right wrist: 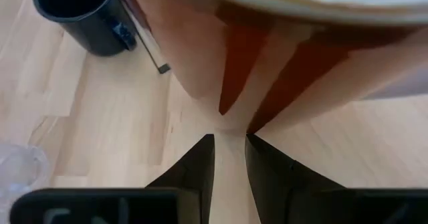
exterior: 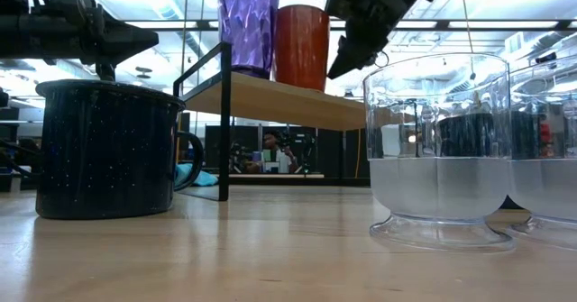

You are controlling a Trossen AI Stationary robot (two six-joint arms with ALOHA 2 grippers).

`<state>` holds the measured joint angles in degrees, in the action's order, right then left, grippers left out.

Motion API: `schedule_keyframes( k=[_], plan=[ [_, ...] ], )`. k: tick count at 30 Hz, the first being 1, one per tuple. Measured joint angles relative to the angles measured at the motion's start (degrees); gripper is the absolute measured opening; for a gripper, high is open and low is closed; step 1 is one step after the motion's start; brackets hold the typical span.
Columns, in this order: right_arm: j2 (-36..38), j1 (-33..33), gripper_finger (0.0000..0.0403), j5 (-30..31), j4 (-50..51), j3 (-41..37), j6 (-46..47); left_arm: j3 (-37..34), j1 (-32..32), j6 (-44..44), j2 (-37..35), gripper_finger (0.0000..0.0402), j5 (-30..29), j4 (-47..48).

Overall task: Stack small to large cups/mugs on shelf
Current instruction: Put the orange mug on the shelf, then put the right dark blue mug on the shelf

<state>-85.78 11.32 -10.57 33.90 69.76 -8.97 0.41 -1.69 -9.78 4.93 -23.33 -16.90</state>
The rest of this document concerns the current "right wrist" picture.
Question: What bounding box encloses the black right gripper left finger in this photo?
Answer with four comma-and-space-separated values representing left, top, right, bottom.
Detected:
145, 133, 215, 224

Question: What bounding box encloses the white and orange mug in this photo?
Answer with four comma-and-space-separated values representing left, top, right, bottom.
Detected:
125, 0, 428, 135

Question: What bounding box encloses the black mug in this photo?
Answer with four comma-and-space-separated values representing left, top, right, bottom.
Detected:
32, 0, 138, 58

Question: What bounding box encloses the small clear plastic cup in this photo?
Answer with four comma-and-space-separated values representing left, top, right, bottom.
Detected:
0, 142, 51, 215

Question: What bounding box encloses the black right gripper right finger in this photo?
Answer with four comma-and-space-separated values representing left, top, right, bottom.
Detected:
245, 133, 345, 224

